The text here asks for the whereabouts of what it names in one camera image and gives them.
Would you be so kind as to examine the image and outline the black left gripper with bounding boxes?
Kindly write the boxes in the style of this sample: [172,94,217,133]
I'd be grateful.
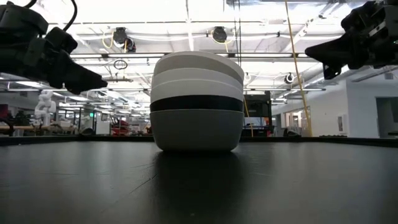
[0,1,108,95]

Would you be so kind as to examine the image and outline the black equipment cart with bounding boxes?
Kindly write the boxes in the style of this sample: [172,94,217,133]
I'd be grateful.
[243,91,273,138]

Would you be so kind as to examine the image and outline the black bowl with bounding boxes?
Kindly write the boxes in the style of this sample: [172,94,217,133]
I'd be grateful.
[149,95,244,113]

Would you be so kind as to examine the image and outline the dark grey bowl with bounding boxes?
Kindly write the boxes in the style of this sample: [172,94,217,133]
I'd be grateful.
[149,108,245,152]

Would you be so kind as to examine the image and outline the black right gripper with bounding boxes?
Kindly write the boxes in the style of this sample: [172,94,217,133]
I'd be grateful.
[305,0,398,80]

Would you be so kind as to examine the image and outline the light grey bowl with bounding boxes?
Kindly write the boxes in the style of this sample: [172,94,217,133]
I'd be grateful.
[153,52,245,85]

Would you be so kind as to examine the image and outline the yellow cable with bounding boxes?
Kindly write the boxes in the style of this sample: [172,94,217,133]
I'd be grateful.
[284,0,313,138]

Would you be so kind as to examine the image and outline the white plate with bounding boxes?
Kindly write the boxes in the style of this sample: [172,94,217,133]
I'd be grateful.
[161,50,244,75]

